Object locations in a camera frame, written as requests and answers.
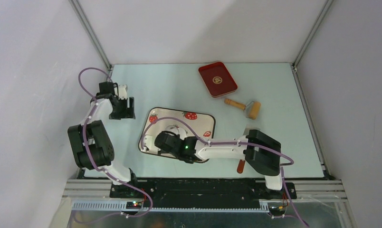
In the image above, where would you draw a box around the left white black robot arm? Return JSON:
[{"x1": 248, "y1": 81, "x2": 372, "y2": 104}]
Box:
[{"x1": 67, "y1": 82, "x2": 140, "y2": 198}]

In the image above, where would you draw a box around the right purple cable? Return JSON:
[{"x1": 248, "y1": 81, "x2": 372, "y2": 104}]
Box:
[{"x1": 140, "y1": 117, "x2": 310, "y2": 227}]

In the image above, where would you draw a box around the purple cable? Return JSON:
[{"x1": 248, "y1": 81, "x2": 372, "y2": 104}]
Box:
[
  {"x1": 140, "y1": 117, "x2": 310, "y2": 227},
  {"x1": 73, "y1": 67, "x2": 153, "y2": 224}
]

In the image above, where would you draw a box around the white dough piece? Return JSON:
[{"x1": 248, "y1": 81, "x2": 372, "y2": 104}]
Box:
[{"x1": 143, "y1": 124, "x2": 188, "y2": 149}]

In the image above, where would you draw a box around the aluminium frame rail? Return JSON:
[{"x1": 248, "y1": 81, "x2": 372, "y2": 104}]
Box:
[{"x1": 63, "y1": 178, "x2": 347, "y2": 213}]

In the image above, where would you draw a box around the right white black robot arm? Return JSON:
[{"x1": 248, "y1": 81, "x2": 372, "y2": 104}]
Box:
[{"x1": 154, "y1": 129, "x2": 285, "y2": 199}]

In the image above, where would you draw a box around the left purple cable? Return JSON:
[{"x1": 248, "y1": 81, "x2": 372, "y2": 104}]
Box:
[{"x1": 73, "y1": 67, "x2": 153, "y2": 224}]

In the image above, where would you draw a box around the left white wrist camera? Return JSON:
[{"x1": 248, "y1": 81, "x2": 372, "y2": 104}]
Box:
[{"x1": 116, "y1": 85, "x2": 128, "y2": 100}]

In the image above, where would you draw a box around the strawberry print tray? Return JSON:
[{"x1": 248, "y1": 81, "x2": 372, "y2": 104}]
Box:
[{"x1": 138, "y1": 107, "x2": 216, "y2": 159}]

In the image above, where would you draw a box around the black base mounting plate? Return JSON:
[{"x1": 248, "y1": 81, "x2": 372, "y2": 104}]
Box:
[{"x1": 109, "y1": 178, "x2": 297, "y2": 210}]

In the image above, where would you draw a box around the red lacquer tray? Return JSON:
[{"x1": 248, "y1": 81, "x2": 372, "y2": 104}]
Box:
[{"x1": 198, "y1": 62, "x2": 238, "y2": 98}]

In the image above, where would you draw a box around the metal spatula red handle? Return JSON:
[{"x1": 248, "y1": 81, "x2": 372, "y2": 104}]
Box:
[{"x1": 237, "y1": 160, "x2": 246, "y2": 174}]

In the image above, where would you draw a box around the wooden dough roller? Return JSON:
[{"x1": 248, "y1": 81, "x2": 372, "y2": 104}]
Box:
[{"x1": 224, "y1": 98, "x2": 261, "y2": 120}]

